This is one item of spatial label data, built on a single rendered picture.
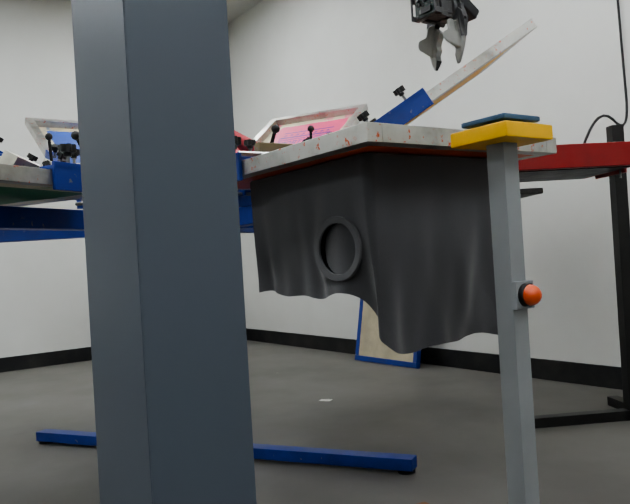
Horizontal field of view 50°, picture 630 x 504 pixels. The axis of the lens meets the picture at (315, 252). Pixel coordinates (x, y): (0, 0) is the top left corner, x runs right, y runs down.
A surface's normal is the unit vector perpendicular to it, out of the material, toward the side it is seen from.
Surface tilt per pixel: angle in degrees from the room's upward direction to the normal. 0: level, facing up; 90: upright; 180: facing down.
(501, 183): 90
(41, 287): 90
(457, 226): 91
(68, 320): 90
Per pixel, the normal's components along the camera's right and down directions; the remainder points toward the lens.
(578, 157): 0.09, -0.01
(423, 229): 0.64, -0.03
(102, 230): -0.75, 0.04
